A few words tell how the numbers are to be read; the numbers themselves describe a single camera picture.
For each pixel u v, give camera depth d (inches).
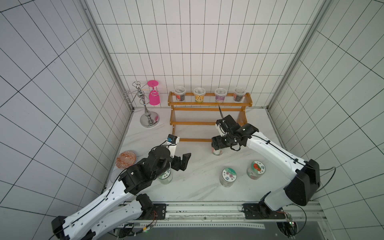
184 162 23.6
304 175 16.4
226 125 24.4
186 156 23.2
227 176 30.1
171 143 22.4
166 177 30.2
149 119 43.4
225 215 28.6
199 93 31.8
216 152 32.6
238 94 31.5
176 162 23.1
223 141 27.9
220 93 31.4
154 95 39.5
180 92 32.0
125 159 35.1
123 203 17.5
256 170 31.2
